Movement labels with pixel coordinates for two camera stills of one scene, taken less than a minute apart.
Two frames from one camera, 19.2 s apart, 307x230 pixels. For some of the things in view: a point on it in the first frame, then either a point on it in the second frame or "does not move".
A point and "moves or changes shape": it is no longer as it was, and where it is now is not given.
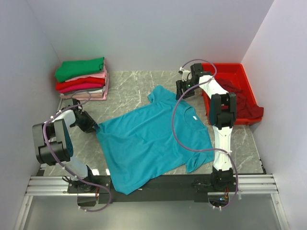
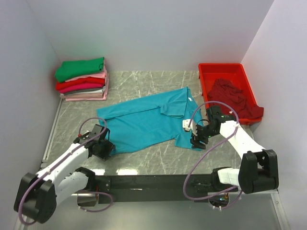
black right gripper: [180, 85] -> [195, 140]
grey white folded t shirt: [101, 91] does not move
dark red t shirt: [244, 109] does not move
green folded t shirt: [72, 68] does not move
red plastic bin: [236, 73] does not move
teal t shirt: [158, 139] moves or changes shape
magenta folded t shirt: [80, 87] does not move
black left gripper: [88, 128] -> [109, 146]
